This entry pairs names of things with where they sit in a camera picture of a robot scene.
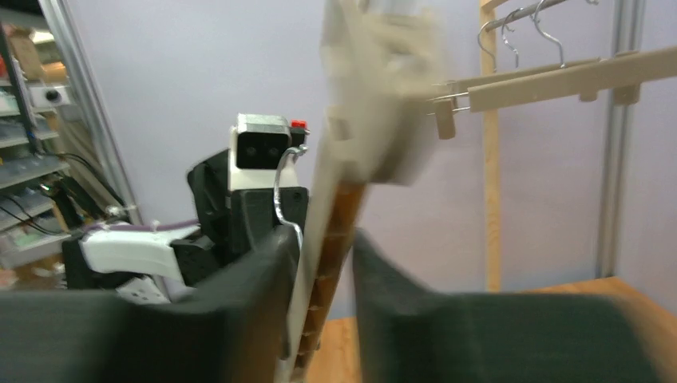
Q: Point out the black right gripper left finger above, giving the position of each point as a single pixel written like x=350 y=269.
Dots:
x=229 y=329

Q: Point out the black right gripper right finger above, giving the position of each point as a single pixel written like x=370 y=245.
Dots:
x=408 y=332

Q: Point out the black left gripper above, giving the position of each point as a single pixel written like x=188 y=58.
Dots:
x=234 y=220

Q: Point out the wooden hanger with grey underwear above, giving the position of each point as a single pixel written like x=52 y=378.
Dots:
x=384 y=68

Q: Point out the wooden hanger with blue underwear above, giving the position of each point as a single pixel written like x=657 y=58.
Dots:
x=623 y=74

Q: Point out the wooden clip hanger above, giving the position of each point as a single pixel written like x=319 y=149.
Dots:
x=446 y=106

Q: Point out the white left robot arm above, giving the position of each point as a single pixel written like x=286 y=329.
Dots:
x=110 y=256

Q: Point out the background storage shelf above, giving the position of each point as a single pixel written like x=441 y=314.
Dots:
x=52 y=180

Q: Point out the metal hanging rod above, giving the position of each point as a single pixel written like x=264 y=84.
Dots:
x=521 y=13

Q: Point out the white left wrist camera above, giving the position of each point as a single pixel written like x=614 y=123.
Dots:
x=257 y=143

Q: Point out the wooden clothes rack frame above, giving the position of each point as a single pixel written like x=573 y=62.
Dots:
x=491 y=150

